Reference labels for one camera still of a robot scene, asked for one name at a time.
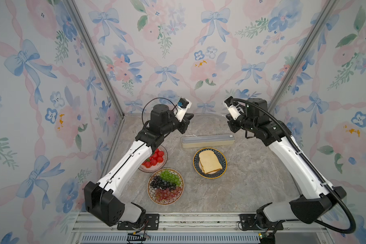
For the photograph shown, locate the bread slices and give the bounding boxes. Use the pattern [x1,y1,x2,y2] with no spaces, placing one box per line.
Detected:
[199,150,223,174]

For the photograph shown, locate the aluminium corner post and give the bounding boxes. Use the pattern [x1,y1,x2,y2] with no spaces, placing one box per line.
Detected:
[62,0,125,118]
[268,0,339,112]

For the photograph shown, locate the patterned fruit plate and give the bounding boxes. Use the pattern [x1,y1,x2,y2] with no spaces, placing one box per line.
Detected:
[147,168,184,205]

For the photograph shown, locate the left aluminium corner post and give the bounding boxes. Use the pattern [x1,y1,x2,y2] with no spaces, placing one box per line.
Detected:
[62,0,125,118]

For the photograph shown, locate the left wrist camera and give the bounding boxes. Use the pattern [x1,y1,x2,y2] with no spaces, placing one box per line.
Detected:
[175,98,192,122]

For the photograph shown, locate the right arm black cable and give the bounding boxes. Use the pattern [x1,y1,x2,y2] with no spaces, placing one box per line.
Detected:
[230,98,356,242]

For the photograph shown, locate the blue yellow-rimmed plate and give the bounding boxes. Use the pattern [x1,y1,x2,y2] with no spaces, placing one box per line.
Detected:
[193,147,227,179]

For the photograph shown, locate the black grapes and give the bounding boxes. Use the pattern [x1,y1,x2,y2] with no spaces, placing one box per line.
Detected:
[150,176,176,190]

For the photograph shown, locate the right aluminium corner post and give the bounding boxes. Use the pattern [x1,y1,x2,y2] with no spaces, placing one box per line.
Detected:
[268,0,339,112]

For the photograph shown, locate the green grapes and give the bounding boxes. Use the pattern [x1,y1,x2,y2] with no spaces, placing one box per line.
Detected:
[160,169,182,187]

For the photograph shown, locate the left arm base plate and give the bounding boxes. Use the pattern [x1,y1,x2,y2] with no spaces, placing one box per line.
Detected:
[117,213,160,231]

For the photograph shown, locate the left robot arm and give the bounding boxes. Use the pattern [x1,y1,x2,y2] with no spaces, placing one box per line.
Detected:
[84,98,194,230]

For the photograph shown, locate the red grapes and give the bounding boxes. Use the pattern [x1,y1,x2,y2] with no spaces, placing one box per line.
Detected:
[155,187,183,202]

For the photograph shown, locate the red strawberries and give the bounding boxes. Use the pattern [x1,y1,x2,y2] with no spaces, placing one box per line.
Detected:
[141,148,167,169]

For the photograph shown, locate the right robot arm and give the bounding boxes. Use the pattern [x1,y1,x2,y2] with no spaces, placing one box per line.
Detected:
[224,97,355,228]

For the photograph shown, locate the glass plate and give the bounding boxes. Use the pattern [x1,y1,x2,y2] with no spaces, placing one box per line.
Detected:
[139,145,168,173]

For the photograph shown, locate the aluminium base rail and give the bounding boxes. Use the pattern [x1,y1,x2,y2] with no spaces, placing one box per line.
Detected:
[67,212,334,244]

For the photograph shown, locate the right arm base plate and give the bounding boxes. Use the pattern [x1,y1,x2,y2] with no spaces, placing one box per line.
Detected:
[239,213,284,231]

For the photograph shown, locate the plastic wrap dispenser box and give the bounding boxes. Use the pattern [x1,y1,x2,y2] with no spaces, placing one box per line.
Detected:
[181,134,236,148]

